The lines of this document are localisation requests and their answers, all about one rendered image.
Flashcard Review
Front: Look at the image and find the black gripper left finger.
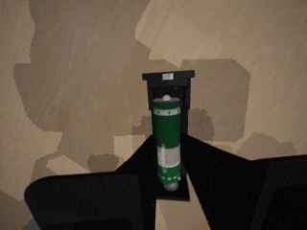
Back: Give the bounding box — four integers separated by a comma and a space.
24, 134, 157, 230

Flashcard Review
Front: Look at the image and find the green and white battery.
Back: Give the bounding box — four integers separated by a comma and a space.
153, 95, 181, 185

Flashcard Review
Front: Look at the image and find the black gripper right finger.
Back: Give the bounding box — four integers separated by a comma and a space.
180, 132, 307, 230

